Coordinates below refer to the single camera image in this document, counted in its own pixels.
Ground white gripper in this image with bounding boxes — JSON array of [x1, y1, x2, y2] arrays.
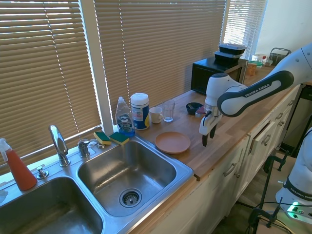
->
[[199, 114, 221, 147]]

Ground orange plastic plate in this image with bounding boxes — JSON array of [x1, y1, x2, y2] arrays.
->
[[155, 131, 192, 155]]

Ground white ceramic mug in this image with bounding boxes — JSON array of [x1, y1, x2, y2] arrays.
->
[[149, 106, 164, 124]]

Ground stainless double basin sink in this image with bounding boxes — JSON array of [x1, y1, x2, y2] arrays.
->
[[0, 135, 195, 234]]

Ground metal sink drain strainer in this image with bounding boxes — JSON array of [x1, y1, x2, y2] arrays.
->
[[119, 188, 142, 208]]

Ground chrome sink faucet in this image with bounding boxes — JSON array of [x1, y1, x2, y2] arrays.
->
[[48, 124, 71, 167]]

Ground chrome sink knob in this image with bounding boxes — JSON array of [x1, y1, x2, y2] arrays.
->
[[36, 166, 50, 180]]

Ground dark small bowl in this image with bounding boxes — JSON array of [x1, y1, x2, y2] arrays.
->
[[186, 102, 204, 115]]

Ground clear drinking glass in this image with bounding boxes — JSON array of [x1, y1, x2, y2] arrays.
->
[[162, 99, 176, 122]]

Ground white kitchen cabinets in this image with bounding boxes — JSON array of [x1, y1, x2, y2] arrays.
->
[[131, 84, 303, 234]]

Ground black microwave oven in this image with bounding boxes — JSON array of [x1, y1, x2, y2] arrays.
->
[[190, 57, 249, 96]]

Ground white wipes canister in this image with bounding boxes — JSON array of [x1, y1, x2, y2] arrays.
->
[[130, 92, 150, 131]]

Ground black bar clamp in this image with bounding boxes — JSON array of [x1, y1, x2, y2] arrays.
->
[[249, 196, 284, 229], [263, 150, 297, 173]]

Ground orange cardboard box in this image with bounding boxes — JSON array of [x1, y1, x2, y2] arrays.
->
[[246, 63, 258, 77]]

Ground black food container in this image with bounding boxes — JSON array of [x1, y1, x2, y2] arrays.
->
[[214, 50, 242, 65], [218, 43, 247, 55]]

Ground clear Dawn soap bottle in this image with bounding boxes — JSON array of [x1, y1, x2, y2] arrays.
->
[[115, 96, 136, 137]]

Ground yellow green sponge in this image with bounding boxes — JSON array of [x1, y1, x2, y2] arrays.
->
[[94, 131, 112, 146], [109, 132, 130, 147]]

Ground white plastic container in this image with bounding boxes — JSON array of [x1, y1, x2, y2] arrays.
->
[[252, 53, 268, 63]]

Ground medium beige window blind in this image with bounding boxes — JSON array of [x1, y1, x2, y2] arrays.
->
[[94, 0, 228, 125]]

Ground grey cutlery caddy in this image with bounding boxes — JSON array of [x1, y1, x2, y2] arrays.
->
[[269, 47, 292, 67]]

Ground narrow beige window blind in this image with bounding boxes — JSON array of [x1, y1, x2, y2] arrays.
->
[[223, 0, 268, 61]]

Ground chrome soap dispenser pump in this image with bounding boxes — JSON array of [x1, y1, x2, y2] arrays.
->
[[77, 138, 98, 158]]

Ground white window mullion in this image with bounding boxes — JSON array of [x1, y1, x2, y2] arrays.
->
[[79, 0, 116, 134]]

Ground wide beige window blind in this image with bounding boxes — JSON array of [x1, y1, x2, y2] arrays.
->
[[0, 0, 103, 175]]

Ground red spray bottle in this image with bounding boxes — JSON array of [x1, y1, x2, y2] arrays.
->
[[0, 138, 38, 192]]

